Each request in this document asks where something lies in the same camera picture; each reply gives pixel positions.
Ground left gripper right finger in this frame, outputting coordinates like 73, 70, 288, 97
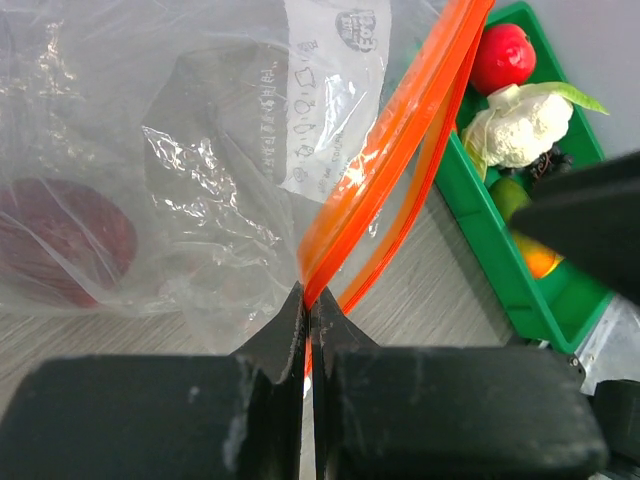
309, 292, 609, 479

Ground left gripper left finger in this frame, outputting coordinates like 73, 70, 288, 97
1, 286, 306, 479

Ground orange fake fruit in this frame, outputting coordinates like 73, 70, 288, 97
487, 177, 565, 280

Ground clear zip top bag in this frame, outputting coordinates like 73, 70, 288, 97
1, 1, 492, 353

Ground dark fake grapes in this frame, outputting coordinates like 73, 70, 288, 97
527, 148, 574, 183

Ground white fake cauliflower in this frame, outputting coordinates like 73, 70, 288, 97
461, 82, 574, 178

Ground red fake tomato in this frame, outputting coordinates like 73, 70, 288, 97
469, 23, 537, 96

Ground green fake lettuce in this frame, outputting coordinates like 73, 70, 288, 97
527, 82, 609, 115

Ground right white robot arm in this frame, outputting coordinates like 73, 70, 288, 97
508, 151, 639, 304

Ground dark red fake fruit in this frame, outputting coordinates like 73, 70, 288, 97
1, 178, 138, 310

